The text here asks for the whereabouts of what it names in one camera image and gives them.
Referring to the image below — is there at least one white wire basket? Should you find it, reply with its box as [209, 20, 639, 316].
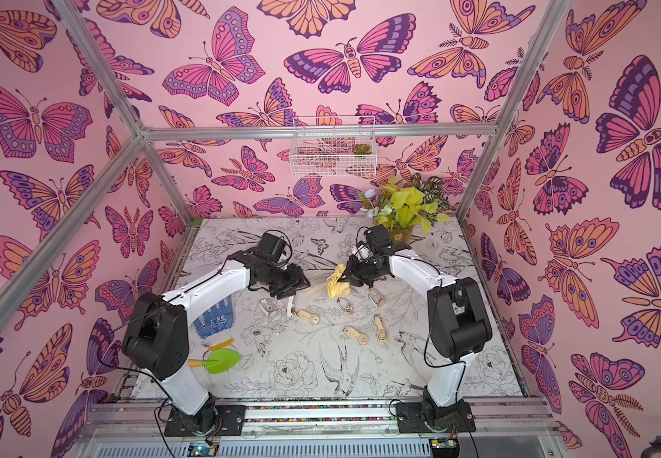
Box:
[287, 114, 378, 179]

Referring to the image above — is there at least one yellow cleaning cloth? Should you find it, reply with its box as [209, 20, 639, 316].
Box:
[326, 263, 351, 299]

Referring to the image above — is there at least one pink strap round watch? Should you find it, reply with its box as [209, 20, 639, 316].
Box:
[336, 297, 355, 315]

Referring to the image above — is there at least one green yellow toy shovel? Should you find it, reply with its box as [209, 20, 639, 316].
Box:
[187, 339, 242, 375]

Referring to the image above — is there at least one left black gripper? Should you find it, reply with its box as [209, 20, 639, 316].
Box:
[266, 264, 314, 300]

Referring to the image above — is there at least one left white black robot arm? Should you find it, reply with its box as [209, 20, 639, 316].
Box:
[122, 230, 310, 435]

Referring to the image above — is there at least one white strap watch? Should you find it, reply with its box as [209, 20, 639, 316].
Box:
[368, 287, 385, 307]

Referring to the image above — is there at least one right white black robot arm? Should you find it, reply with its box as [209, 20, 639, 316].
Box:
[341, 225, 493, 434]

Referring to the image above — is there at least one potted green leafy plant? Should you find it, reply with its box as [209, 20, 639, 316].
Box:
[359, 173, 453, 242]

